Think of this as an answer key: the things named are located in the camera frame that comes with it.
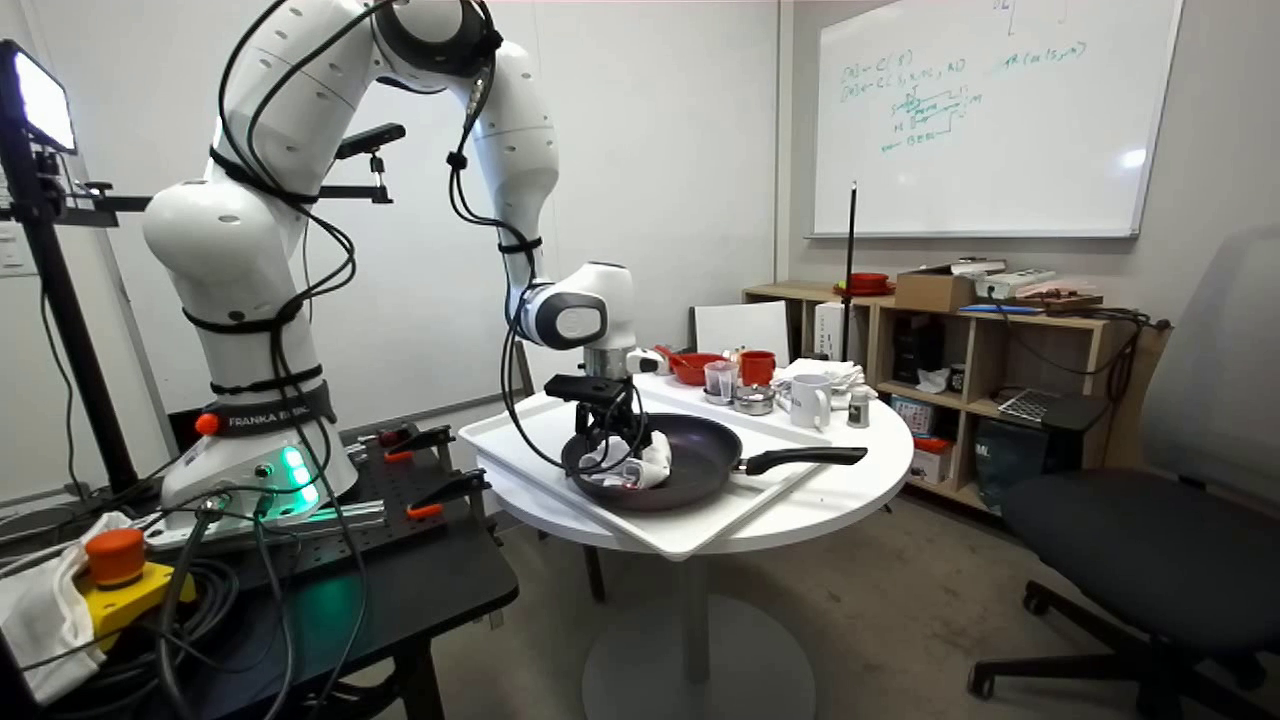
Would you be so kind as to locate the glass jar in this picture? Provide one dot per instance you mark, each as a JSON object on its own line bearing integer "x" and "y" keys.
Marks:
{"x": 719, "y": 383}

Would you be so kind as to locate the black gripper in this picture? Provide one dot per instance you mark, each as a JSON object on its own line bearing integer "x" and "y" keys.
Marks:
{"x": 609, "y": 409}

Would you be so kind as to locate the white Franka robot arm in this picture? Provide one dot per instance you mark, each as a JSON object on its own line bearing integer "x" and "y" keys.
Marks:
{"x": 227, "y": 241}

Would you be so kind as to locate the black stereo camera on boom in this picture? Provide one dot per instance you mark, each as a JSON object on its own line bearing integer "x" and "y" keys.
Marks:
{"x": 381, "y": 137}

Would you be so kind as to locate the black robot table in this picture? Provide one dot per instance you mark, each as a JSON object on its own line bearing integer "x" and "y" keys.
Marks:
{"x": 401, "y": 585}

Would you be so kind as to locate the red cup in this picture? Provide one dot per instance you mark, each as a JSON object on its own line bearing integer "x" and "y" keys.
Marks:
{"x": 756, "y": 369}

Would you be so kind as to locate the round white table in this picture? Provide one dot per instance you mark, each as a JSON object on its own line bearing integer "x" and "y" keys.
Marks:
{"x": 863, "y": 485}

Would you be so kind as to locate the dark frying pan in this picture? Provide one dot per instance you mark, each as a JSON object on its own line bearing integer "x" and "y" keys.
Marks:
{"x": 707, "y": 455}

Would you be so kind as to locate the red bowl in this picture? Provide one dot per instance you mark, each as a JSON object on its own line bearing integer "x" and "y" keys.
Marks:
{"x": 695, "y": 367}

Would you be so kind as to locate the red container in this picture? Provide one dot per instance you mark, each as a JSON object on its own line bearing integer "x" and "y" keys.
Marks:
{"x": 868, "y": 282}

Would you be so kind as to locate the whiteboard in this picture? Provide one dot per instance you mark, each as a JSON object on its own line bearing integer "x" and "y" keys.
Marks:
{"x": 1003, "y": 120}

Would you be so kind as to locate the small grey black object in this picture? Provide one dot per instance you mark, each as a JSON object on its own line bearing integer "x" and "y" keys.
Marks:
{"x": 856, "y": 404}

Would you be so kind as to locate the stack of books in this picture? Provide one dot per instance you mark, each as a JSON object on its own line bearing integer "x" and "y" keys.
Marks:
{"x": 1020, "y": 284}

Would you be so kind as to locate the cardboard box on shelf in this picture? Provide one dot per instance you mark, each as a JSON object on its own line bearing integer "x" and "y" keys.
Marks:
{"x": 935, "y": 293}

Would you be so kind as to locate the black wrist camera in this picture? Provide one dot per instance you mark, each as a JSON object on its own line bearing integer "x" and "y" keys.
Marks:
{"x": 583, "y": 390}

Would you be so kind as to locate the dark laptop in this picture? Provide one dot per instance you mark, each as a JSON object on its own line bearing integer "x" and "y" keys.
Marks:
{"x": 1054, "y": 409}

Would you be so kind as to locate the black pole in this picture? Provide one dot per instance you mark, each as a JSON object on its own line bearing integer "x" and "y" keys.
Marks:
{"x": 854, "y": 267}

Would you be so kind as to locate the black tripod stand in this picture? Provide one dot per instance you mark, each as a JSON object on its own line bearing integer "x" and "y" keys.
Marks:
{"x": 80, "y": 363}

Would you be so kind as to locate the orange emergency stop button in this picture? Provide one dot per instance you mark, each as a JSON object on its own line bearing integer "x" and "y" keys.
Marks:
{"x": 118, "y": 566}

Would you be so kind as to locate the white mug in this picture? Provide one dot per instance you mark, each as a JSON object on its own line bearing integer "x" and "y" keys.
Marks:
{"x": 811, "y": 403}

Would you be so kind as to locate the office chair grey back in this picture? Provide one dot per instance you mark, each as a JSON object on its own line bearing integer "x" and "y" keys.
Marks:
{"x": 1162, "y": 546}

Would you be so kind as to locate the white rag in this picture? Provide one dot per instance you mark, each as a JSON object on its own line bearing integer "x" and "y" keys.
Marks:
{"x": 41, "y": 627}

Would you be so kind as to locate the black bin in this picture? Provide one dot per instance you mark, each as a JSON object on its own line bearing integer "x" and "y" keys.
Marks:
{"x": 1010, "y": 463}

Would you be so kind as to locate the wooden shelf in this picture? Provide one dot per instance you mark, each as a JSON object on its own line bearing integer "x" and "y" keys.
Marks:
{"x": 987, "y": 352}

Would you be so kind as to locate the red white box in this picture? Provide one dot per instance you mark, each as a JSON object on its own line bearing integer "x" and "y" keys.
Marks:
{"x": 935, "y": 463}

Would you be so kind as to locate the LED light panel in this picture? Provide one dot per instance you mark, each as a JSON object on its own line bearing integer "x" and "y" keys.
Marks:
{"x": 41, "y": 97}

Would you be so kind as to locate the white folded cloth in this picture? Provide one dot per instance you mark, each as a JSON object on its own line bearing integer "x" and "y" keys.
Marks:
{"x": 826, "y": 378}

